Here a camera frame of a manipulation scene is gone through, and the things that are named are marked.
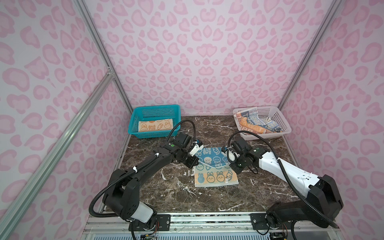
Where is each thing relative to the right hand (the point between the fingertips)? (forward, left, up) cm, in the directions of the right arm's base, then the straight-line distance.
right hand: (233, 164), depth 82 cm
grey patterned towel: (+39, -18, -9) cm, 44 cm away
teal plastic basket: (+45, +55, -5) cm, 71 cm away
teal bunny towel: (+1, +10, -9) cm, 14 cm away
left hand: (+1, +20, +2) cm, 20 cm away
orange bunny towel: (+35, +53, -9) cm, 64 cm away
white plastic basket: (+43, -37, -3) cm, 57 cm away
